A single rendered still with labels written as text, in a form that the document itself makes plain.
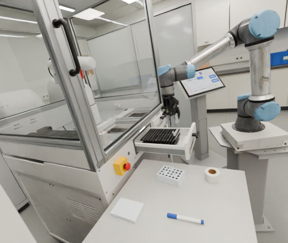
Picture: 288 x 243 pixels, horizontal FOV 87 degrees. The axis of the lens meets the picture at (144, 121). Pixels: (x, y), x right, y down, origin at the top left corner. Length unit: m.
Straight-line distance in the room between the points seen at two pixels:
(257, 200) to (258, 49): 1.05
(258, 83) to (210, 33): 3.25
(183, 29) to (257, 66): 1.75
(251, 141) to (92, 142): 0.89
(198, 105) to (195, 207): 1.35
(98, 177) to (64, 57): 0.52
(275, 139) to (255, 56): 0.49
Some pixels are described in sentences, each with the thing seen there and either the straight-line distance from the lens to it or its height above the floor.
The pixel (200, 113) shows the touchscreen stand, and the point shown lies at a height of 0.70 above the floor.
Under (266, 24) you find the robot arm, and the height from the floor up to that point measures 1.42.
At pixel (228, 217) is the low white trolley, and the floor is 0.76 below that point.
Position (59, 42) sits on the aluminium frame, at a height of 1.47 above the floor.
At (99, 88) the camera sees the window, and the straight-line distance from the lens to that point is 0.78.
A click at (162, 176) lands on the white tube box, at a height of 0.79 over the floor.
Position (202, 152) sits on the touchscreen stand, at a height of 0.16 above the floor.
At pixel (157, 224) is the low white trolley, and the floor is 0.76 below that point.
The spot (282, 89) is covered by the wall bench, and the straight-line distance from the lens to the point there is 4.05.
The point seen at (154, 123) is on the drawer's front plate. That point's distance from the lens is 1.23.
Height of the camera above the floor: 1.34
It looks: 19 degrees down
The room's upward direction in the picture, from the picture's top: 11 degrees counter-clockwise
